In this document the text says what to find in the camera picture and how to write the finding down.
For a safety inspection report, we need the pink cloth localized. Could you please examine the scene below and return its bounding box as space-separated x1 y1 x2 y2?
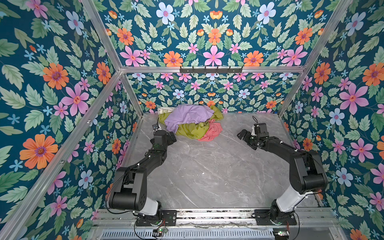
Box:
198 120 223 142

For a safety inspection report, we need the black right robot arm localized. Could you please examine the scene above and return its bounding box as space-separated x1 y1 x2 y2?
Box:
237 130 329 225

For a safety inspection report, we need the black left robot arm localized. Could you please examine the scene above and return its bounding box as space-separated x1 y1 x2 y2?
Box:
106 130 177 226

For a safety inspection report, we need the lilac purple cloth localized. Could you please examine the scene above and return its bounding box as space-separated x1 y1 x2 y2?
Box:
164 105 214 133

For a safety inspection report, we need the olive green cloth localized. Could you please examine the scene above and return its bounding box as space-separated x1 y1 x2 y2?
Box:
158 106 224 140

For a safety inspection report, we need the cream patterned cloth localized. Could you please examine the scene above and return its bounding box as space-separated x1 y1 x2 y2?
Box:
158 107 175 115

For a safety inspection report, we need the white ventilation grille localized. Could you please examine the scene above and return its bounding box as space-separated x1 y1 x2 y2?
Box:
101 229 275 240

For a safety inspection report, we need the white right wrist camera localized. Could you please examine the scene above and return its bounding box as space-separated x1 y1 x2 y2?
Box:
253 123 269 138

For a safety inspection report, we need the metal hook rail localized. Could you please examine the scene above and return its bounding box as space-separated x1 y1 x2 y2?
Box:
179 66 243 75

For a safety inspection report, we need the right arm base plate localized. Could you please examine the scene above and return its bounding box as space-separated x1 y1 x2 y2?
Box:
252 209 298 226

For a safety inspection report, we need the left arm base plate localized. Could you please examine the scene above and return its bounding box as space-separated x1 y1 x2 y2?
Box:
136 210 178 227

